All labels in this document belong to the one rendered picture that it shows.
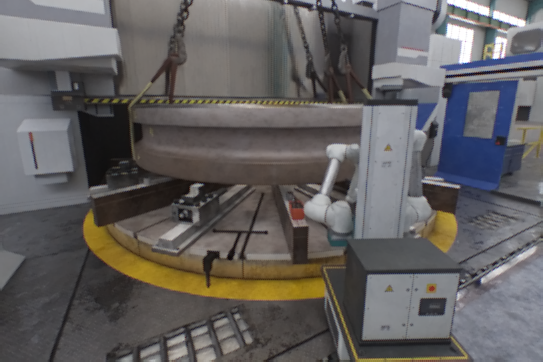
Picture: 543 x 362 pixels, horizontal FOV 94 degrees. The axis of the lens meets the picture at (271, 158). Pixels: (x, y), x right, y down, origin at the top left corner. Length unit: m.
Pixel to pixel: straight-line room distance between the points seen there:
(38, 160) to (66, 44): 2.30
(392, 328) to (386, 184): 0.87
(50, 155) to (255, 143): 3.47
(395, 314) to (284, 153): 1.87
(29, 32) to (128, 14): 2.26
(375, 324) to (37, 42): 3.84
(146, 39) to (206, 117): 2.86
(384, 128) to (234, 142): 1.77
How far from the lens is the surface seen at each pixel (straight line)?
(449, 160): 7.44
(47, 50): 3.65
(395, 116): 1.88
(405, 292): 1.81
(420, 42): 7.24
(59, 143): 5.24
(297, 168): 2.90
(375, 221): 2.02
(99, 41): 3.61
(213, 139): 3.13
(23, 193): 5.94
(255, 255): 2.68
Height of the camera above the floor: 1.73
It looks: 11 degrees down
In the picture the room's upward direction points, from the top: straight up
